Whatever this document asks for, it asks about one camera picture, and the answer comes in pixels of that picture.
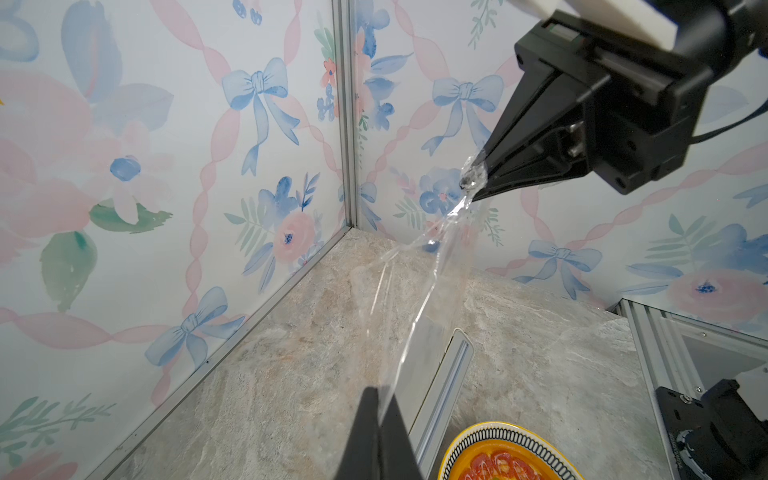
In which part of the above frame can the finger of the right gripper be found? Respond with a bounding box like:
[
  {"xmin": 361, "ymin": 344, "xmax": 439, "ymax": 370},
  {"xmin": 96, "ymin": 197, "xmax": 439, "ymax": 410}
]
[
  {"xmin": 483, "ymin": 60, "xmax": 585, "ymax": 168},
  {"xmin": 473, "ymin": 122, "xmax": 591, "ymax": 201}
]

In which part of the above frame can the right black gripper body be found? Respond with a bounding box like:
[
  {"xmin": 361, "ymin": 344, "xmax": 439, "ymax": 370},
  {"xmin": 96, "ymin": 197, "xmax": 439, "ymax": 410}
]
[{"xmin": 515, "ymin": 12, "xmax": 712, "ymax": 195}]

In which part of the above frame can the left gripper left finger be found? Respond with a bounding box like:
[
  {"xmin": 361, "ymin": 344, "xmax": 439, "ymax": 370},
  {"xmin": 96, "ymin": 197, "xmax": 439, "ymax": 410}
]
[{"xmin": 334, "ymin": 387, "xmax": 380, "ymax": 480}]

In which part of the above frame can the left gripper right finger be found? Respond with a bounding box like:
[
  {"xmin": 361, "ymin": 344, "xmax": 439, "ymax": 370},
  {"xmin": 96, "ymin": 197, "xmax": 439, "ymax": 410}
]
[{"xmin": 379, "ymin": 396, "xmax": 423, "ymax": 480}]

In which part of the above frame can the yellow plate with food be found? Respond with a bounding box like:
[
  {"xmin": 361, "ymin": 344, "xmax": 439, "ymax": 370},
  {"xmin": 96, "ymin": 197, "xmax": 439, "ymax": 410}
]
[{"xmin": 438, "ymin": 422, "xmax": 582, "ymax": 480}]

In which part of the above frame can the cream plastic wrap dispenser box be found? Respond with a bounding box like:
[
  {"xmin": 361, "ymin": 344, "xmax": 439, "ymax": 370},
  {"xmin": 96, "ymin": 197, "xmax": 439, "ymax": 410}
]
[{"xmin": 395, "ymin": 325, "xmax": 474, "ymax": 479}]

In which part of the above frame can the clear plastic wrap sheet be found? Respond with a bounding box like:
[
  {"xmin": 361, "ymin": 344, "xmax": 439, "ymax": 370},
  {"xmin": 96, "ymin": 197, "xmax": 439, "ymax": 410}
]
[{"xmin": 363, "ymin": 151, "xmax": 489, "ymax": 420}]

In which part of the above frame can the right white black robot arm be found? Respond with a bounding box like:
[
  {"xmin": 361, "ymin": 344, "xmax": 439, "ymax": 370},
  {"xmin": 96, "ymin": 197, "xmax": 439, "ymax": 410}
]
[{"xmin": 475, "ymin": 1, "xmax": 767, "ymax": 200}]

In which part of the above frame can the aluminium front rail frame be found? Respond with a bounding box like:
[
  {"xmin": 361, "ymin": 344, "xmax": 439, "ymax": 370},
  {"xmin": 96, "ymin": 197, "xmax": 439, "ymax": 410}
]
[{"xmin": 616, "ymin": 299, "xmax": 767, "ymax": 479}]

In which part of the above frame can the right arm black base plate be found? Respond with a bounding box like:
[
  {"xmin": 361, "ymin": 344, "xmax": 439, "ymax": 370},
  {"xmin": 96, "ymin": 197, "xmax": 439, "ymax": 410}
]
[{"xmin": 655, "ymin": 379, "xmax": 767, "ymax": 479}]

